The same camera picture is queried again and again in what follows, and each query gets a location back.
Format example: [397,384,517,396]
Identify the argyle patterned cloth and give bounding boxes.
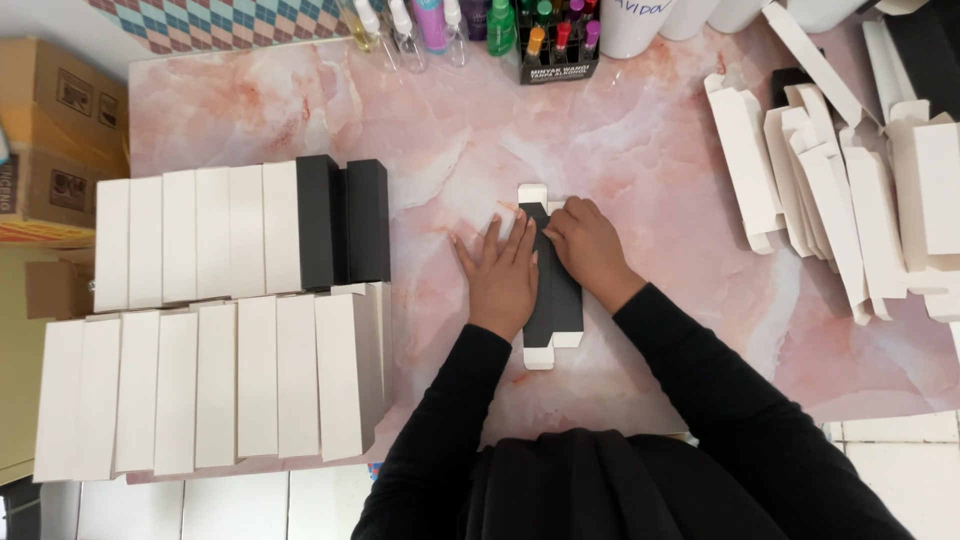
[85,0,354,56]

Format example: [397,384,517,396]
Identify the green spray bottle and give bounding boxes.
[485,0,518,58]

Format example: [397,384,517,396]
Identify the person's left hand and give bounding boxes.
[450,210,542,343]

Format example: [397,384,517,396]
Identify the person's right hand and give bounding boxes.
[541,196,648,316]

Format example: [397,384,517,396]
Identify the black carton blank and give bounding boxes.
[516,183,586,372]

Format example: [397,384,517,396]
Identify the small brown cardboard box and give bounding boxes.
[24,258,96,321]

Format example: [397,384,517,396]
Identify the slim clear spray bottle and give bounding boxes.
[441,0,471,69]

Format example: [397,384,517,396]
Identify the set of colourful-capped small bottles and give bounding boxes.
[522,0,603,66]

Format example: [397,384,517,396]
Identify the white tumbler with writing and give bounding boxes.
[599,0,678,60]

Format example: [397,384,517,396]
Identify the person's black clothing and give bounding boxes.
[456,427,790,540]

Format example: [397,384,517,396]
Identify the black display box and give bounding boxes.
[516,0,602,86]

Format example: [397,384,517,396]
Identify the rows of white assembled boxes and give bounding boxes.
[33,159,396,483]

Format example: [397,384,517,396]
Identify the pile of flat white blanks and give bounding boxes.
[703,0,960,327]

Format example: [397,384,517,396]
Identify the clear yellowish spray bottle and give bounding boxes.
[339,0,384,54]

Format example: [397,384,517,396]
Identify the plain white tumbler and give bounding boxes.
[783,0,873,36]
[659,0,723,43]
[707,0,768,36]

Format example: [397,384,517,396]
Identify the purple bottle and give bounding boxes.
[459,0,493,43]

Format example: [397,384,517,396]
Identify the small black flat piece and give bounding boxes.
[771,66,817,110]

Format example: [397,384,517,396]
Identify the black assembled box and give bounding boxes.
[345,158,392,285]
[295,154,349,293]

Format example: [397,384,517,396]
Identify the stack of black flat sheets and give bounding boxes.
[883,0,960,123]

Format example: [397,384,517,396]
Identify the large brown cardboard carton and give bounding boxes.
[0,37,129,168]

